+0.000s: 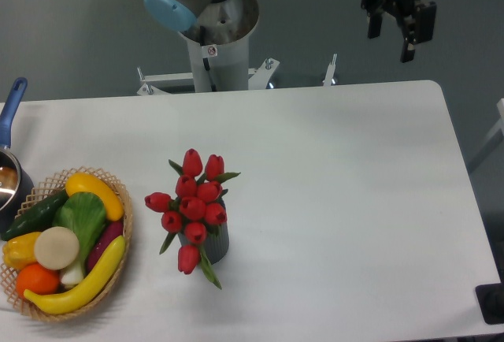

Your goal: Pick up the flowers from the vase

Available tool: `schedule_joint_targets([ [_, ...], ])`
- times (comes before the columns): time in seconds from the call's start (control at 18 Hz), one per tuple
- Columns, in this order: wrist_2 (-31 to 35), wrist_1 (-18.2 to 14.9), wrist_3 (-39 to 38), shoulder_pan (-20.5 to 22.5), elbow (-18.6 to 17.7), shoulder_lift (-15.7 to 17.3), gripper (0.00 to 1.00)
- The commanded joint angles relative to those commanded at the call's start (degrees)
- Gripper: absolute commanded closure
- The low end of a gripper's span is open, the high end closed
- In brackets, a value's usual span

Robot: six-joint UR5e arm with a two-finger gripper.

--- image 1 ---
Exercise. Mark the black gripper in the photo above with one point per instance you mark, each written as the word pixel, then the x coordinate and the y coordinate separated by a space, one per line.
pixel 417 28

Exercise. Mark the red tulip bouquet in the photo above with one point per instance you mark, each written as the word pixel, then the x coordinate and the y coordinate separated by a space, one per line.
pixel 196 178

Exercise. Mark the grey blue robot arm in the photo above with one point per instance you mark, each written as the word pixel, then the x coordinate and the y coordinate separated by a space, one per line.
pixel 220 22

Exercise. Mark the dark grey ribbed vase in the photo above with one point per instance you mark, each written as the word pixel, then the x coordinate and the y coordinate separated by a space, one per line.
pixel 203 234

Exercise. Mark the black device at table edge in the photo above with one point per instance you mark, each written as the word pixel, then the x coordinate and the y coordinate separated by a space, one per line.
pixel 490 299

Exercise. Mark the purple sweet potato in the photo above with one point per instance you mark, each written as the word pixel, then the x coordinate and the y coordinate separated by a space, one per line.
pixel 110 232

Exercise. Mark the yellow squash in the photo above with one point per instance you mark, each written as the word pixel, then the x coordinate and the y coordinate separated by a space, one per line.
pixel 85 182

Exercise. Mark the green lettuce bok choy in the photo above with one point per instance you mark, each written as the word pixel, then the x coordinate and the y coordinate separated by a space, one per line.
pixel 85 215

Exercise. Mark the green cucumber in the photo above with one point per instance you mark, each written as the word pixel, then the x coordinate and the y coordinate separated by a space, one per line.
pixel 37 218

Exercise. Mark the beige round disc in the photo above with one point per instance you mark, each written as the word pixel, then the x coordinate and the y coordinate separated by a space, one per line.
pixel 56 248

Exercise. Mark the yellow banana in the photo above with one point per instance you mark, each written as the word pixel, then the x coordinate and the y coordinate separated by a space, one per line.
pixel 88 288

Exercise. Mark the yellow bell pepper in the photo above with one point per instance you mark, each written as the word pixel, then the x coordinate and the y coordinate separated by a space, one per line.
pixel 19 252

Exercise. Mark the orange fruit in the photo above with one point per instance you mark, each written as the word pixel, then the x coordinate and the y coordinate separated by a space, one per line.
pixel 37 279

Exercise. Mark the woven wicker basket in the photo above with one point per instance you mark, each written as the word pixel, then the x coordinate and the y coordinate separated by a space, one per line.
pixel 49 186

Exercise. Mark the white furniture frame at right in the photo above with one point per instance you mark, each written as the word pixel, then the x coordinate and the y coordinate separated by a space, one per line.
pixel 490 142

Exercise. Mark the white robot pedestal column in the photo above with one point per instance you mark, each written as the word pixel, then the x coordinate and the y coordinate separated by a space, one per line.
pixel 219 67

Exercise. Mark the white metal base frame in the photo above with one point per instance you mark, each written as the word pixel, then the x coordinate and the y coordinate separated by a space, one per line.
pixel 267 76

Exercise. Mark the blue handled saucepan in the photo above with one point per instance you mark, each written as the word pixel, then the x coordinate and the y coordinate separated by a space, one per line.
pixel 16 184

